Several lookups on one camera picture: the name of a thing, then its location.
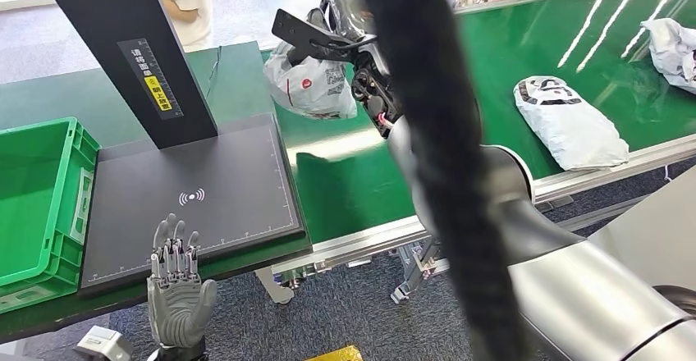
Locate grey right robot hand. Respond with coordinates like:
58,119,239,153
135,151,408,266
307,0,391,72

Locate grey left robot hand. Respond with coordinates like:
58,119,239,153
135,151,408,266
146,212,218,350

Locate black inbound scanner machine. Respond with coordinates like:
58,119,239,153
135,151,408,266
32,0,307,299

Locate green conveyor belt machine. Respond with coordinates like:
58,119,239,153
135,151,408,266
254,0,696,306

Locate green plastic delivery crate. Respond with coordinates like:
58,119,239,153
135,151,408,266
0,117,102,316

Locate white black-print poly mailer package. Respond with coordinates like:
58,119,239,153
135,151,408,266
512,75,630,172

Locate white red-print poly mailer package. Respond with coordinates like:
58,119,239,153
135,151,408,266
640,16,696,97

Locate standing person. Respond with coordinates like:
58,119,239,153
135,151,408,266
149,0,214,53

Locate yellow floor marker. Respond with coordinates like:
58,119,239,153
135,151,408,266
303,345,364,361

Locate grey flat panel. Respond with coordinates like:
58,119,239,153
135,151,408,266
589,165,696,295

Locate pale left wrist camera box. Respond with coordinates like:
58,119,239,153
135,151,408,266
73,326,135,361

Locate black fuzzy cable sleeve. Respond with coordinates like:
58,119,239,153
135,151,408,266
355,0,537,361

